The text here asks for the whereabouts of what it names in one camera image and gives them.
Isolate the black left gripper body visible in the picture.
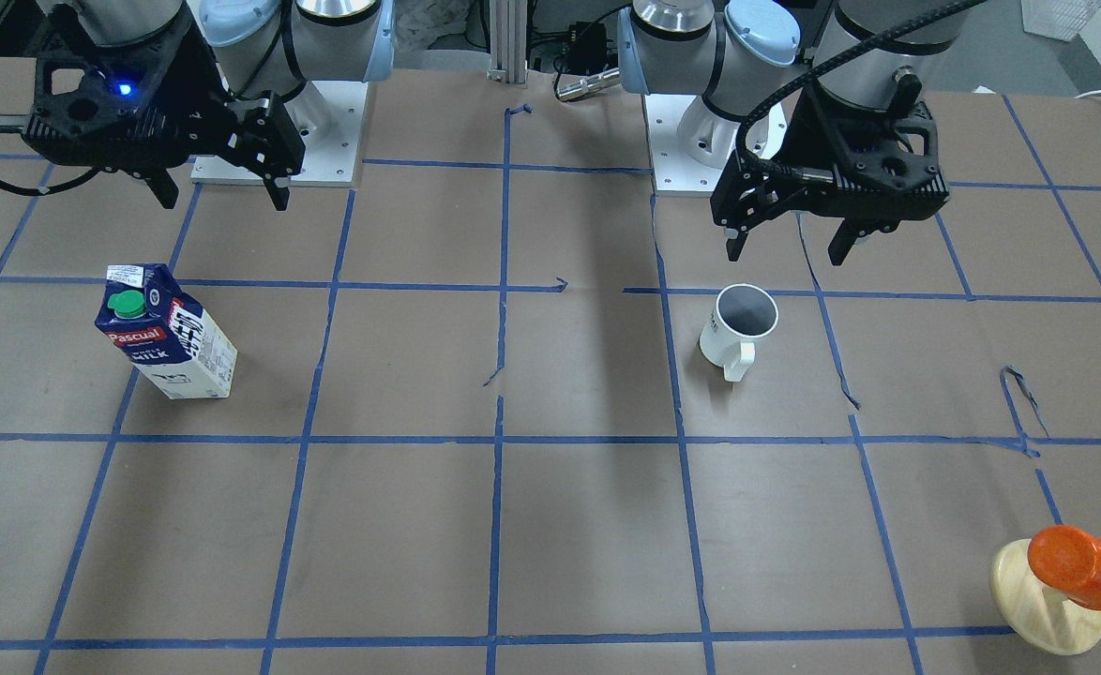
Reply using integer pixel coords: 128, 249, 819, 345
712, 70, 950, 233

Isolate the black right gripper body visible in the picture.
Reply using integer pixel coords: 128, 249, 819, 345
22, 7, 305, 181

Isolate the white ceramic mug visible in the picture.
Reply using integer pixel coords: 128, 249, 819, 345
698, 283, 780, 383

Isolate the blue white milk carton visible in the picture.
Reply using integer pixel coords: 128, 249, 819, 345
95, 263, 238, 400

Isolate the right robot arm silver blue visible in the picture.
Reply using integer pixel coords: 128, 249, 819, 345
20, 1, 396, 211

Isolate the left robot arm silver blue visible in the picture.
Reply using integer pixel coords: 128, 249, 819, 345
618, 1, 973, 265

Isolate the orange mug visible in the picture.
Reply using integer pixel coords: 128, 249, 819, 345
1027, 524, 1101, 611

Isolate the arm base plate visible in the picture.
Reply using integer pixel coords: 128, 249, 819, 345
276, 81, 371, 188
643, 95, 739, 197

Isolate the aluminium frame post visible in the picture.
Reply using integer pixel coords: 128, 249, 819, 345
487, 1, 528, 88

